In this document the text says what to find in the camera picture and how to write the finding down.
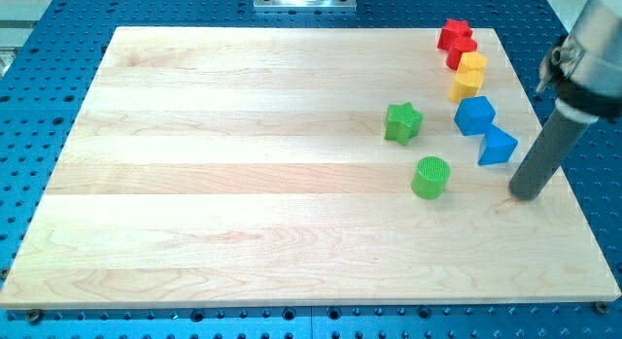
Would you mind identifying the yellow block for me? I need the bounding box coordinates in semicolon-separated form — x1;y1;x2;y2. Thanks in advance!
449;71;484;103
457;51;488;73

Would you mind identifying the green cylinder block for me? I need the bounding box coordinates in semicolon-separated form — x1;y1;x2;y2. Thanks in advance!
411;156;451;200

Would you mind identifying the yellow block rear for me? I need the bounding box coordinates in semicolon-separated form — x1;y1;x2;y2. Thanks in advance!
457;51;488;73

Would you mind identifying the wooden board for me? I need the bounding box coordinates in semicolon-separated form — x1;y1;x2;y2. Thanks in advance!
1;26;620;310

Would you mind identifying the red block front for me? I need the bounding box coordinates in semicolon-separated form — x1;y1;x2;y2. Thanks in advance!
445;37;478;70

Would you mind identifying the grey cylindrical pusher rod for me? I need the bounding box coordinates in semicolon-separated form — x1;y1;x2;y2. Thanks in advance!
508;108;589;201

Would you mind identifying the yellow block front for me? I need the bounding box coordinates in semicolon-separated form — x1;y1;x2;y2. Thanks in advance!
449;71;484;103

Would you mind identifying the blue cube block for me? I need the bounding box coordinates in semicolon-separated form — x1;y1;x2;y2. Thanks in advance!
454;96;497;136

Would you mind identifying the red star block rear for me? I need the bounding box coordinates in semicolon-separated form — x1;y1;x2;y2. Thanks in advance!
436;18;472;51

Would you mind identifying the green star block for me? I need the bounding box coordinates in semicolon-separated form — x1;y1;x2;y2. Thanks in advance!
384;102;424;146

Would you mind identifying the blue triangle block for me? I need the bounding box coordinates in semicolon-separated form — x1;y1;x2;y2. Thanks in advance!
478;125;518;166

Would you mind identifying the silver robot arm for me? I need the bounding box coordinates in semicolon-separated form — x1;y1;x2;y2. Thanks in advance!
536;0;621;119

